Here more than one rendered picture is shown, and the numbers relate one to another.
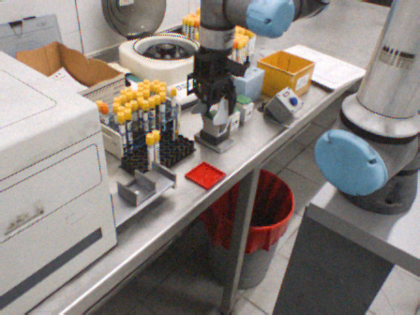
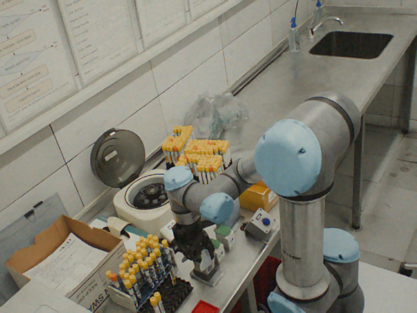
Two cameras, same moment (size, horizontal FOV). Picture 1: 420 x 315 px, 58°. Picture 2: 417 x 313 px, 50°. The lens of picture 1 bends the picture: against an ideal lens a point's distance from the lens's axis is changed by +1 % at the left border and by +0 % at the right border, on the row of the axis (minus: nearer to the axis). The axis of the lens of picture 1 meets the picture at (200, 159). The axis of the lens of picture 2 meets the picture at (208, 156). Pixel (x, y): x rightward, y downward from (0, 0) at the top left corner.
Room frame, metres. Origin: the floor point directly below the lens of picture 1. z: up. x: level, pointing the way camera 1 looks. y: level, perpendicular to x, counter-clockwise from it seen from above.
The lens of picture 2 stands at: (-0.15, -0.14, 1.94)
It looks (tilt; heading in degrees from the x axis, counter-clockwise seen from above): 34 degrees down; 2
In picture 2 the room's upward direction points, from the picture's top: 11 degrees counter-clockwise
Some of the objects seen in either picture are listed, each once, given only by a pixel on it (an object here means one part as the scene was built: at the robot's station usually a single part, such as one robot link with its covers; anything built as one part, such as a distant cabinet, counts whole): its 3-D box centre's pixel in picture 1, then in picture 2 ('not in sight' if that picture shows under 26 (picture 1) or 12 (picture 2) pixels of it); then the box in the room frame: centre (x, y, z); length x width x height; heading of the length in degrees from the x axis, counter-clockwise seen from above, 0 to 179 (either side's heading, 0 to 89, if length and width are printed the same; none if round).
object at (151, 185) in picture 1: (127, 197); not in sight; (0.52, 0.14, 0.92); 0.21 x 0.07 x 0.05; 143
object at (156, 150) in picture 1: (158, 139); (161, 291); (0.71, 0.10, 0.93); 0.17 x 0.09 x 0.11; 143
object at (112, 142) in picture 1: (139, 123); (143, 274); (0.80, 0.16, 0.91); 0.20 x 0.10 x 0.07; 143
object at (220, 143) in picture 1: (214, 136); (205, 271); (0.79, -0.03, 0.89); 0.09 x 0.05 x 0.04; 52
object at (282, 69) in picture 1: (283, 76); (257, 189); (1.10, -0.24, 0.92); 0.13 x 0.13 x 0.10; 50
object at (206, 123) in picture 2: not in sight; (200, 118); (1.61, -0.07, 0.97); 0.26 x 0.17 x 0.19; 164
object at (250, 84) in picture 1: (247, 89); (228, 214); (1.00, -0.12, 0.92); 0.10 x 0.07 x 0.10; 145
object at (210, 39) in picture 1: (217, 36); (187, 212); (0.77, -0.02, 1.16); 0.08 x 0.08 x 0.05
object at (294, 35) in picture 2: not in sight; (293, 34); (2.43, -0.68, 0.97); 0.08 x 0.07 x 0.20; 146
